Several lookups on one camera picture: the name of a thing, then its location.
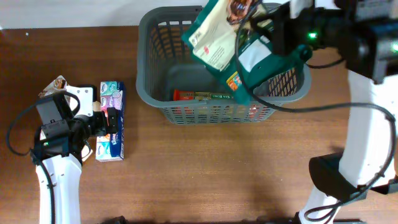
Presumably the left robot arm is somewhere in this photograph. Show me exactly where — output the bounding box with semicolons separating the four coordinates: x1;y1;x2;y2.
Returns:
30;91;121;223

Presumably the green food bag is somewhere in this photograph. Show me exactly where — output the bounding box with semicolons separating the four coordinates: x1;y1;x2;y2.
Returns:
182;0;312;105

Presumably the crumpled brown paper bag lower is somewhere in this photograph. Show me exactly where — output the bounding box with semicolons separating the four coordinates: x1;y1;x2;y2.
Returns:
81;145;93;162

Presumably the orange spaghetti packet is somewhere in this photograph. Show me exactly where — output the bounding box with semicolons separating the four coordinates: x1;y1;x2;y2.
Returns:
172;89;261;121

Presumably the crumpled brown paper bag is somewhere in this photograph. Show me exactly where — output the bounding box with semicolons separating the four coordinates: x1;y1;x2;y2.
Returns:
38;74;102;111
81;145;93;162

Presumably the crumpled brown paper bag upper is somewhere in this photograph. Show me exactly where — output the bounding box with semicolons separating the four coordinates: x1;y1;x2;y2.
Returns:
38;74;102;111

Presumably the blue tissue multipack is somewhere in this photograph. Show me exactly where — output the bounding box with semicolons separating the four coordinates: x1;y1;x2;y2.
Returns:
95;81;126;162

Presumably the grey plastic basket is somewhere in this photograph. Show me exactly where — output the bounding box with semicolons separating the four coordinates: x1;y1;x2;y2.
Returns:
136;6;310;124

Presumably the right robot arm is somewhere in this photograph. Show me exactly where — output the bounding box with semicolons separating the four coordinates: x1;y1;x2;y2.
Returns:
250;1;397;223

